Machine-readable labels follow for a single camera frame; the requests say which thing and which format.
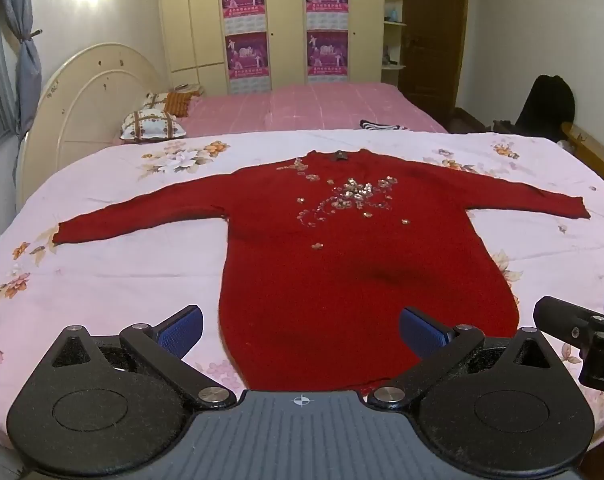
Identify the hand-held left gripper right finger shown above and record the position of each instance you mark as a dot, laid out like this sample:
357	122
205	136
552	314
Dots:
422	332

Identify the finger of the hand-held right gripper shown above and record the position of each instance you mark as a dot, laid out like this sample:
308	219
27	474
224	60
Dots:
557	312

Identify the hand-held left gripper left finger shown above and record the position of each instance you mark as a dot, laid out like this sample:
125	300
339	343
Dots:
181	332

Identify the red sequined sweater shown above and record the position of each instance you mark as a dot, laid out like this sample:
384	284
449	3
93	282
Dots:
332	260

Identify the pink floral bedsheet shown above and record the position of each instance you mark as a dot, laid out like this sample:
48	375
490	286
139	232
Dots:
131	280

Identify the black garment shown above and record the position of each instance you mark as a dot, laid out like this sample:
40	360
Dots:
544	105

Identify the large floral brown-trim pillow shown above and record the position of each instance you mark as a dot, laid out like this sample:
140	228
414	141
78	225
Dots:
151	125

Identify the black-white striped cloth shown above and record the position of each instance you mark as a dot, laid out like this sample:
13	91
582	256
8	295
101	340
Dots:
377	125

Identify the orange patterned cloth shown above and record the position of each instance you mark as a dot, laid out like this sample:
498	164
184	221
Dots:
176	102

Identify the small floral brown-trim pillow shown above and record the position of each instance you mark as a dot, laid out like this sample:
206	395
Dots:
154	100

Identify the cream round headboard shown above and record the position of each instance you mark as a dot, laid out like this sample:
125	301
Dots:
81	110

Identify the pink checked bed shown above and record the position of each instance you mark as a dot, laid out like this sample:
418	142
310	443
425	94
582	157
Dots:
307	105

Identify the brown wooden door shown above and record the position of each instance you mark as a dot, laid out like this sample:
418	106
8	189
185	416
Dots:
432	35

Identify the grey-blue curtain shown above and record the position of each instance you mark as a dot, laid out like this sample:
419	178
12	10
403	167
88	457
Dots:
26	70

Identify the cream wardrobe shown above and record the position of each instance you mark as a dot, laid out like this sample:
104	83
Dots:
196	20

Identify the blue shelf ornament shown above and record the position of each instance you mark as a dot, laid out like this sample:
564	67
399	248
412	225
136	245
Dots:
394	12

